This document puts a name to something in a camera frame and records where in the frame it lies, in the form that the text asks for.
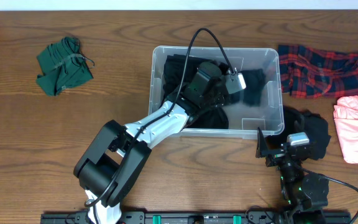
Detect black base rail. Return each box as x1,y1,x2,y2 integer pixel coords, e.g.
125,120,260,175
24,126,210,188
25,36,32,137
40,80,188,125
40,210,352,224

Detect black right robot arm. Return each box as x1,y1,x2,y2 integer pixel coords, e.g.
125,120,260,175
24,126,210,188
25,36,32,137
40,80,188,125
260,143,329,223

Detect pink folded garment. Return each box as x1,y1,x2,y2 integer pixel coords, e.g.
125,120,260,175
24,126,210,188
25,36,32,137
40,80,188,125
333,96,358,164

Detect dark green folded garment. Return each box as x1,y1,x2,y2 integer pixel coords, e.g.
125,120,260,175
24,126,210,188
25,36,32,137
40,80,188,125
36,37,93,96

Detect navy garment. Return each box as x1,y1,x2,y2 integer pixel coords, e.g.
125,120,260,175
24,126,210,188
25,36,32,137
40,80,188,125
229,69,266,107

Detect red plaid shirt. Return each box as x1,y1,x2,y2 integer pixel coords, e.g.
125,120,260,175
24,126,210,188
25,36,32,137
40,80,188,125
278,45,358,99

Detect black garment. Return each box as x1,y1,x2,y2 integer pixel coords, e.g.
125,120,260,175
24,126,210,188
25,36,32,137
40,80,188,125
162,54,229,129
265,106,331,160

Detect clear plastic storage bin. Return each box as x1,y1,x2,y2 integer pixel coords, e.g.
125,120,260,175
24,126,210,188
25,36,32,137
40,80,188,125
149,45,285,139

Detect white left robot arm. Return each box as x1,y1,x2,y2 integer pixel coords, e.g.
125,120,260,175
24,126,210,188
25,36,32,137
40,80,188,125
73,62,265,223

